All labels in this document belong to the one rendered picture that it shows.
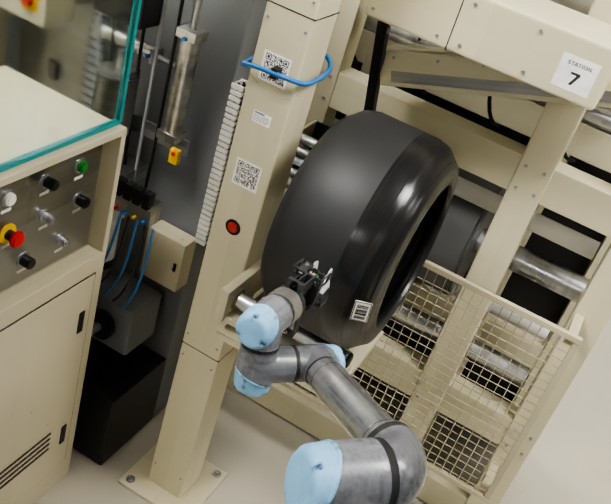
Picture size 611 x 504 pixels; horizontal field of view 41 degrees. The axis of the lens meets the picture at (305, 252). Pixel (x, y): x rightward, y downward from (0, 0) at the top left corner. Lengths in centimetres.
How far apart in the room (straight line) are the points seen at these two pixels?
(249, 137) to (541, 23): 74
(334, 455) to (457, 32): 116
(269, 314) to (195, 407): 107
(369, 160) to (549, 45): 50
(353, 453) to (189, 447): 144
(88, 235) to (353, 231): 78
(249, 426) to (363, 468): 189
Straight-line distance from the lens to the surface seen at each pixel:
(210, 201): 220
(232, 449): 305
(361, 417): 145
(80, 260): 222
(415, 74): 226
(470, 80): 222
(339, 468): 126
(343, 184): 183
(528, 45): 203
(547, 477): 354
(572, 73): 203
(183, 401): 258
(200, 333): 240
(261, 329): 152
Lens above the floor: 219
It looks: 32 degrees down
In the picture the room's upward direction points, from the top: 18 degrees clockwise
